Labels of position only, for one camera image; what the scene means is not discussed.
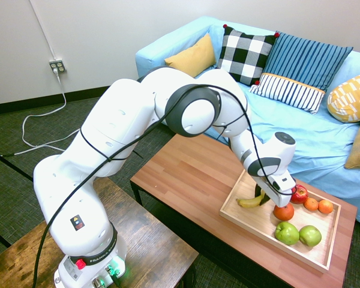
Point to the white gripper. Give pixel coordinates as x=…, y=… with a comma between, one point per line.
x=273, y=195

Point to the yellow banana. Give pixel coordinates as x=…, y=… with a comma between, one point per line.
x=250, y=202

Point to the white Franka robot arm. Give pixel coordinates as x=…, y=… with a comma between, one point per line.
x=78, y=180

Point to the light wooden tray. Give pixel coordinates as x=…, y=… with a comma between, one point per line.
x=306, y=240

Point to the large orange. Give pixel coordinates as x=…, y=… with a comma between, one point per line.
x=283, y=212

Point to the red apple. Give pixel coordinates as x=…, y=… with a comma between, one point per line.
x=300, y=195

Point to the green apple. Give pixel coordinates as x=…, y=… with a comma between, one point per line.
x=310, y=236
x=286, y=233

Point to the small orange tangerine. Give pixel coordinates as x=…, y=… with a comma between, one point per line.
x=326, y=206
x=311, y=204

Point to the reddish wooden coffee table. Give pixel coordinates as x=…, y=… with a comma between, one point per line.
x=192, y=180

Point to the light blue covered sofa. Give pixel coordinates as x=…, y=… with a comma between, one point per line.
x=312, y=135

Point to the white navy striped pillow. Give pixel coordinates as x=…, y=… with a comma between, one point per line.
x=288, y=93

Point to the dark rustic wooden stand table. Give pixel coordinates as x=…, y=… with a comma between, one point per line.
x=150, y=237

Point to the yellow white patterned pillow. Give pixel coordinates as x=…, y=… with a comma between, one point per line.
x=352, y=99

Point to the black white checkered pillow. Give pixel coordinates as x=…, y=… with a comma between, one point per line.
x=243, y=57

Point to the blue striped pillow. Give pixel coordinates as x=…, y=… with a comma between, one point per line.
x=312, y=57

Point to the plain yellow pillow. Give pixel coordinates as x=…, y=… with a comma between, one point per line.
x=195, y=58

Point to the black tripod leg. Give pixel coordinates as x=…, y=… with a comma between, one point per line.
x=12, y=165

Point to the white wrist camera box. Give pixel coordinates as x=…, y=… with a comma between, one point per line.
x=283, y=183

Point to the metal wall outlet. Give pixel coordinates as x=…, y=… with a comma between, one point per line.
x=57, y=66

